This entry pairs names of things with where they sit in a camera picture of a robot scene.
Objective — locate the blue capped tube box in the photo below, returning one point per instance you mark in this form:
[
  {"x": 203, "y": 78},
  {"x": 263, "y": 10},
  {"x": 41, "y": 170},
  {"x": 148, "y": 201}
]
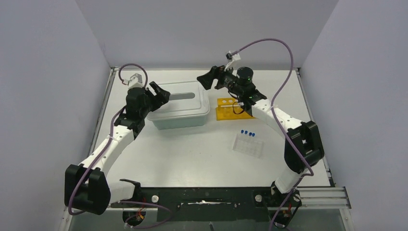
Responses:
[{"x": 248, "y": 143}]

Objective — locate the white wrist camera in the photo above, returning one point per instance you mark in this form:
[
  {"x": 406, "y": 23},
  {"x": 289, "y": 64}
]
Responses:
[
  {"x": 233, "y": 59},
  {"x": 135, "y": 81}
]

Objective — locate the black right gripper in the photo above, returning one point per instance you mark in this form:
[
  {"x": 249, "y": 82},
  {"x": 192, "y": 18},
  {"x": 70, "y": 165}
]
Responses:
[{"x": 216, "y": 72}]

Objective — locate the teal plastic bin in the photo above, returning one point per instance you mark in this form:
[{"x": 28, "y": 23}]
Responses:
[{"x": 181, "y": 121}]

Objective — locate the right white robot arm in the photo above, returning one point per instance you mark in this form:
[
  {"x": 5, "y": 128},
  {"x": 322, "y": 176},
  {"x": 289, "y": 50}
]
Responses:
[{"x": 303, "y": 146}]

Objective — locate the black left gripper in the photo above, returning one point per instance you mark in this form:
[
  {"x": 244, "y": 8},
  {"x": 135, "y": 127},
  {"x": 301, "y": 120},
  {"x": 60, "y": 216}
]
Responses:
[{"x": 161, "y": 98}]

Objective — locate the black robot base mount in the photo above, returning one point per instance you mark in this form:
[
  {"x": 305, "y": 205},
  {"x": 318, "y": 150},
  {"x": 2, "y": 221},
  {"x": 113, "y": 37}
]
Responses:
[{"x": 199, "y": 204}]

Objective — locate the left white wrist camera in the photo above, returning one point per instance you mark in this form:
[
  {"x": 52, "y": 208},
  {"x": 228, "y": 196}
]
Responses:
[{"x": 135, "y": 81}]

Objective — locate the yellow test tube rack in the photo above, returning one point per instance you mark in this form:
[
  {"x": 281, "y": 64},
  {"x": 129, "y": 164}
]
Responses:
[{"x": 229, "y": 109}]

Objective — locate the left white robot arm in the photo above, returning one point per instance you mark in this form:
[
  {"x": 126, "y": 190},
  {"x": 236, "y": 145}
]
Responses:
[{"x": 86, "y": 188}]

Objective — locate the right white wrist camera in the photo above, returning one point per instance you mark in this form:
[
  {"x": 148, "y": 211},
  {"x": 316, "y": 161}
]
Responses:
[{"x": 233, "y": 59}]

